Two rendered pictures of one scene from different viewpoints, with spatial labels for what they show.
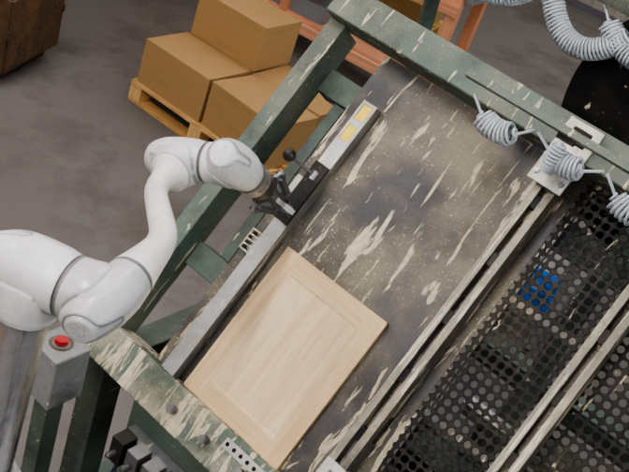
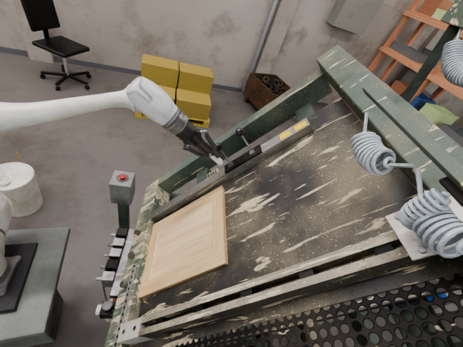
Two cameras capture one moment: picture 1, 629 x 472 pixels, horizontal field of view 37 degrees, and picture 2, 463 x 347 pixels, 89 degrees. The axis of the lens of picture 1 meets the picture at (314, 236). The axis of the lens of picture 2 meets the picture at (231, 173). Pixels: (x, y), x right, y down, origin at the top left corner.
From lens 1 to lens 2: 1.87 m
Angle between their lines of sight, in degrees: 34
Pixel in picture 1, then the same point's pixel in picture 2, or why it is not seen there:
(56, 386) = (112, 194)
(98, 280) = not seen: outside the picture
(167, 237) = (24, 107)
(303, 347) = (189, 244)
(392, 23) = (348, 68)
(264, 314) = (191, 213)
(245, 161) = (145, 96)
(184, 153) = not seen: hidden behind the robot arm
